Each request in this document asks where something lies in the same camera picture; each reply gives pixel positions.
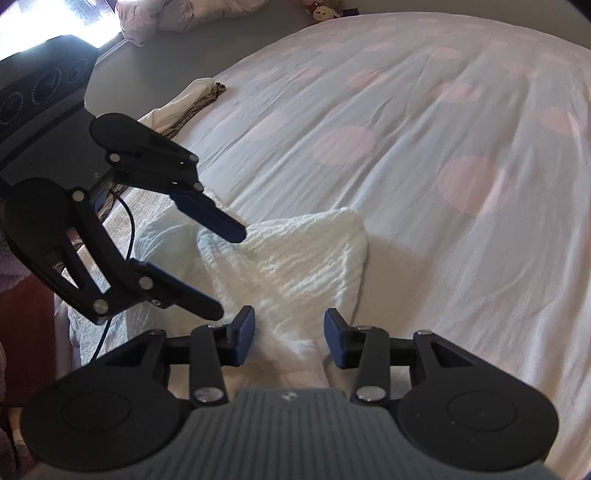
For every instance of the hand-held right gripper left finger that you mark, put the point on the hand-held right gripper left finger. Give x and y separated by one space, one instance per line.
244 334

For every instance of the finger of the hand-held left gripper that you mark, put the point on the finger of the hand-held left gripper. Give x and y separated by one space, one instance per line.
184 295
212 219

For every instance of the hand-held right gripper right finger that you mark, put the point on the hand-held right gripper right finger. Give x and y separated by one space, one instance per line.
333 339

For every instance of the white crinkled garment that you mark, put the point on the white crinkled garment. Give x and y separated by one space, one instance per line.
286 272

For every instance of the patterned dark cloth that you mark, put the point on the patterned dark cloth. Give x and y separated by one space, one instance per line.
203 104

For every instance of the window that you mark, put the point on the window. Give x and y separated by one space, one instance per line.
55 21

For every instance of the cream cloth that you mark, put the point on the cream cloth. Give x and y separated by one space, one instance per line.
178 104

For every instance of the purple fuzzy clothing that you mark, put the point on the purple fuzzy clothing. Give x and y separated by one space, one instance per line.
10 272

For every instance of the reddish brown furniture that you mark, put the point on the reddish brown furniture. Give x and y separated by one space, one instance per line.
27 341

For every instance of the pink polka dot duvet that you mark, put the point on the pink polka dot duvet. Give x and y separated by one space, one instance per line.
157 11

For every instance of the column of plush toys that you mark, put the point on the column of plush toys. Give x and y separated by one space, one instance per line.
323 9

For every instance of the small black wall box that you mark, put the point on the small black wall box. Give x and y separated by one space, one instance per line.
351 11

